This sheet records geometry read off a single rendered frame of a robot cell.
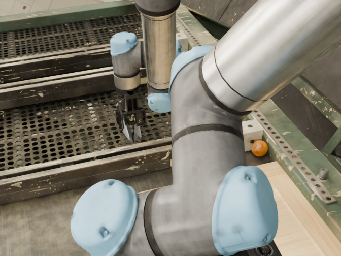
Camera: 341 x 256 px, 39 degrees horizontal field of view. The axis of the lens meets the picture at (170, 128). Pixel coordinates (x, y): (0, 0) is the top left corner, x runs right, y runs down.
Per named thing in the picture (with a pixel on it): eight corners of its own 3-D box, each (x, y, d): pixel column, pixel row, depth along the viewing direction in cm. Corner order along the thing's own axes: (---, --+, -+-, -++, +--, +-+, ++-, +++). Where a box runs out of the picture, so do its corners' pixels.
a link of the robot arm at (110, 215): (127, 236, 42) (54, 252, 45) (186, 284, 49) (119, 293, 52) (138, 163, 47) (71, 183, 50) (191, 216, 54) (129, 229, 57)
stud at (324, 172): (329, 179, 128) (331, 171, 127) (321, 181, 128) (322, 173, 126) (324, 173, 130) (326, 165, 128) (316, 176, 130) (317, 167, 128)
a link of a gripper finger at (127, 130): (126, 151, 147) (123, 127, 142) (123, 140, 152) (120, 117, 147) (136, 149, 148) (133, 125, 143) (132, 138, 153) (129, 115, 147)
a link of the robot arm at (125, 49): (139, 41, 126) (107, 42, 126) (142, 77, 133) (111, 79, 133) (140, 29, 133) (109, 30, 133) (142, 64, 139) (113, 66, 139)
